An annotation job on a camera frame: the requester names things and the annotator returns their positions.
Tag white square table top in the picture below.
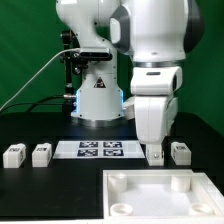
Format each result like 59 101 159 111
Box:
103 170 224 224

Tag black camera on stand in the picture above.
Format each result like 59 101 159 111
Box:
60 30 113 114

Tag black cables on table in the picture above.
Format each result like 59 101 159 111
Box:
0 94 73 116

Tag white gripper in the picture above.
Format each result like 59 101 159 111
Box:
134 96 178 144

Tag white fiducial marker sheet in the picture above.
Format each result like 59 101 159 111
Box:
53 140 144 159

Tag grey camera cable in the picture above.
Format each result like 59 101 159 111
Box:
0 48 81 113

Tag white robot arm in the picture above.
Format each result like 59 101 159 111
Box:
56 0 203 145

